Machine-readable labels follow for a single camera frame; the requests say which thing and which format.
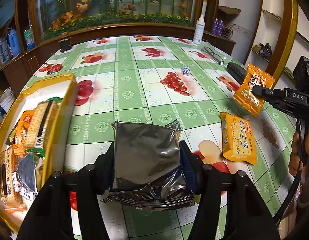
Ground yellow cardboard tray box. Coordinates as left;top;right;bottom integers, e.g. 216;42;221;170
0;74;78;233

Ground small silver packet in tray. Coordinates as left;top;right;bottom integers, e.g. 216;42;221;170
17;154;44;194

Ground dark green cracker packet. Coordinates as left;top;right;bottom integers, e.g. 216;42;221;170
5;125;17;146

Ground silver foil snack bag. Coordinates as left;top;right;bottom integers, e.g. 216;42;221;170
104;120;195;211

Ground flower bamboo glass panel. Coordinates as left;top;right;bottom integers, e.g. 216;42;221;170
31;0;203;41

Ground black rimmed eyeglasses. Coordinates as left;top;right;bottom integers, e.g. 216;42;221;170
201;46;224;66

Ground person's right hand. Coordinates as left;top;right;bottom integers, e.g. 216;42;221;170
289;132;309;178

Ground green blue bag on cabinet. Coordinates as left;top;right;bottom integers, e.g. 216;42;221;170
24;26;36;50

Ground orange snack pack in tray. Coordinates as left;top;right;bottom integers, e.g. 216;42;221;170
233;63;275;117

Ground white plastic bucket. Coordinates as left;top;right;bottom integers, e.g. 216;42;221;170
0;87;16;113

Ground orange yellow cake packet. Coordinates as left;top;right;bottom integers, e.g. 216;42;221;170
220;112;258;165

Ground dark glass jar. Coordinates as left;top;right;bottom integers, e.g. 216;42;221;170
58;38;72;53

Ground black textured glasses case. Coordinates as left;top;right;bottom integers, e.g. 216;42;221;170
227;62;246;85

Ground blue thermos jug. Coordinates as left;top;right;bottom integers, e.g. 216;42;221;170
8;28;22;57

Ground white spray bottle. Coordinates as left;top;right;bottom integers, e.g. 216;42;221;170
193;14;205;44

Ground clear cracker pack green ends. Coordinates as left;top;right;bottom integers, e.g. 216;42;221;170
24;97;62;153

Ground orange panda snack packet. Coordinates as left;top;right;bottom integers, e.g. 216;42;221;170
13;110;35;148

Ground purple bottles on shelf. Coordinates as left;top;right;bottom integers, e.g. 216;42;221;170
212;18;224;36

